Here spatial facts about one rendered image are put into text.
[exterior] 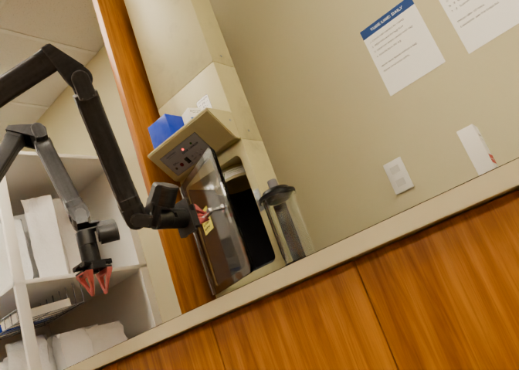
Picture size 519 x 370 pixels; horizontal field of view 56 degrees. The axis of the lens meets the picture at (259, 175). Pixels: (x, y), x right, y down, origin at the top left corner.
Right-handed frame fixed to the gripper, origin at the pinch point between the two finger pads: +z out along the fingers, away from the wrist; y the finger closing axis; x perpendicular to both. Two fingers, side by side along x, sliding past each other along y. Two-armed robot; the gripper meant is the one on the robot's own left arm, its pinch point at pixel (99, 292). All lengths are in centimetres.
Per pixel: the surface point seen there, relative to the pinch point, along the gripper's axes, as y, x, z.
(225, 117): 28, -46, -38
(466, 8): 75, -116, -43
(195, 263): 32.6, -8.9, -1.8
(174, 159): 25.3, -21.8, -35.2
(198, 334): 5.2, -30.7, 22.6
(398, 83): 75, -86, -34
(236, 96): 38, -46, -47
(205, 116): 22, -44, -39
